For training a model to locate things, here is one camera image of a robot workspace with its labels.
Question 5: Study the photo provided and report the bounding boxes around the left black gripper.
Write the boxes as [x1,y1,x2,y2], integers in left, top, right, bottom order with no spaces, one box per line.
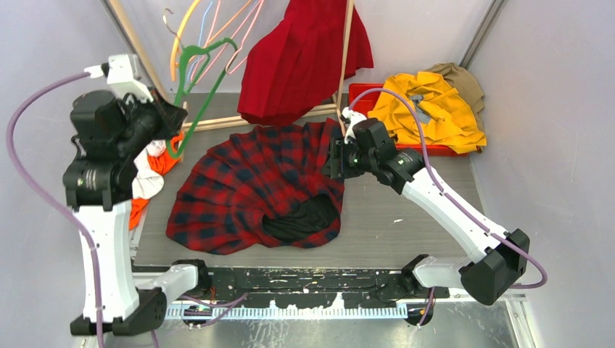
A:
[115,87,186,159]

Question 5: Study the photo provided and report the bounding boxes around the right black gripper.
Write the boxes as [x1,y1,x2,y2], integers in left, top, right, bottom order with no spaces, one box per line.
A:
[321,136,376,180]

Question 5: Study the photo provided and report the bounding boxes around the green hanger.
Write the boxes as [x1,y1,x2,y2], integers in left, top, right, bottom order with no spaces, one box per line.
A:
[162,7,239,160]

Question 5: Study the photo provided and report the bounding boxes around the dark plaid garment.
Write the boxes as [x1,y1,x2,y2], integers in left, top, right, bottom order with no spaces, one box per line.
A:
[165,119,344,255]

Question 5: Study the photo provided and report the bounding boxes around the red skirt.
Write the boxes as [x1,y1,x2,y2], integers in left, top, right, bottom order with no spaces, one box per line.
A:
[237,1,374,125]

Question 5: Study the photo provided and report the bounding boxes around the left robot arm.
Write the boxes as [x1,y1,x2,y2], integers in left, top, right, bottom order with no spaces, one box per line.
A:
[62,88,212,336]

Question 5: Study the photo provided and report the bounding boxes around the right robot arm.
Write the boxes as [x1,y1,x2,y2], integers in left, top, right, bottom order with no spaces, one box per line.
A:
[324,119,530,305]

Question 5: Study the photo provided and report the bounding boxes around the orange hanger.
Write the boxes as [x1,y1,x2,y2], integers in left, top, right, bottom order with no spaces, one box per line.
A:
[163,0,241,82]

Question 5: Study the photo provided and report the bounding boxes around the light blue hanger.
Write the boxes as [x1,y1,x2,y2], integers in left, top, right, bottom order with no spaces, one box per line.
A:
[186,1,213,82]

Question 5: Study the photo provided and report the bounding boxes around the red plastic bin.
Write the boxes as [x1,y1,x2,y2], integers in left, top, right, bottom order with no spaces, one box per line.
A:
[347,83,469,159]

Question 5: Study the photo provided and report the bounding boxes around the wooden clothes rack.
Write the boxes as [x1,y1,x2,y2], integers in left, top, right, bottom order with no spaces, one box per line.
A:
[100,0,355,145]

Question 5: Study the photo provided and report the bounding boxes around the orange and white garment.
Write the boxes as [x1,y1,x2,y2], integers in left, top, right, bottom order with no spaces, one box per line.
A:
[128,140,180,230]

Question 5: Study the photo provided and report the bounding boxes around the yellow garment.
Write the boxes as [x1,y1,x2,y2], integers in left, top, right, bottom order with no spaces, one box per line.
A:
[367,72,487,154]

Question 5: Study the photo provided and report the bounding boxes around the tan garment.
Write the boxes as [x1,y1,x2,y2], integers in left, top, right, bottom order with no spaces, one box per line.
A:
[426,62,485,116]

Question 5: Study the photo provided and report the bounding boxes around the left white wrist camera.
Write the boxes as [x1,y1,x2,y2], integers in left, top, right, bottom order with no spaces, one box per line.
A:
[83,54,154,103]

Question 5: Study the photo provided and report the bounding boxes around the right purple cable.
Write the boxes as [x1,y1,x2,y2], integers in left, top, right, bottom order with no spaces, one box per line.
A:
[347,87,549,329]

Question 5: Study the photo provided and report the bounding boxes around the purple cable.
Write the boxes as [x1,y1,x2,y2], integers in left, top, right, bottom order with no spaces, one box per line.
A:
[347,87,549,329]
[5,70,248,348]

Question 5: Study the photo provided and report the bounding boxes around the pink wire hanger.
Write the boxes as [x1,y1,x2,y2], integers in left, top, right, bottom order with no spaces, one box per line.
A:
[225,1,288,75]

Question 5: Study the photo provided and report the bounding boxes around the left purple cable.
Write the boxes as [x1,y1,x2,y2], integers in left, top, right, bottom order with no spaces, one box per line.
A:
[5,70,248,348]

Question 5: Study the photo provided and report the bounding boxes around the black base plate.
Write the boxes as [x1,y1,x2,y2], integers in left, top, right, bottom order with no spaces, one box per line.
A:
[182,268,429,309]

